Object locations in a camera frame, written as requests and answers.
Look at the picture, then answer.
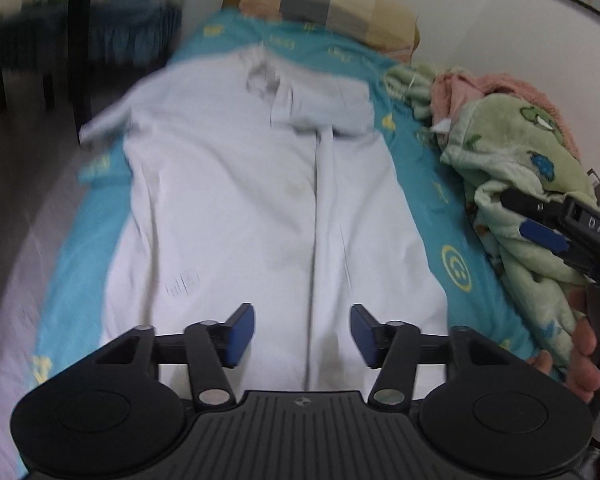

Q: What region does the white t-shirt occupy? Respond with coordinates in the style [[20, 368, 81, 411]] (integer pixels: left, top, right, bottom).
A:
[[80, 46, 448, 392]]

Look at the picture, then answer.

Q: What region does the right hand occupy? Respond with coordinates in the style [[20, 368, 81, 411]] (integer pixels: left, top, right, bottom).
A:
[[527, 289, 600, 403]]

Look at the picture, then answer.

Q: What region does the green pink plush blanket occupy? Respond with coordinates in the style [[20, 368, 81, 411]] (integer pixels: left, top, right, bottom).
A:
[[382, 64, 597, 370]]

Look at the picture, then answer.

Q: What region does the teal patterned bed sheet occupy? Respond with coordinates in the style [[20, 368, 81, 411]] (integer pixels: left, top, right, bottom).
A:
[[21, 6, 564, 480]]

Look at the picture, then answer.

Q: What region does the checkered beige grey pillow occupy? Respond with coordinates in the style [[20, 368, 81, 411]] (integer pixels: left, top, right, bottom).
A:
[[222, 0, 420, 63]]

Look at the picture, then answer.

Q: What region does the blue covered chair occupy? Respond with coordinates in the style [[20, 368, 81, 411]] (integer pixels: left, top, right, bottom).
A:
[[67, 0, 185, 68]]

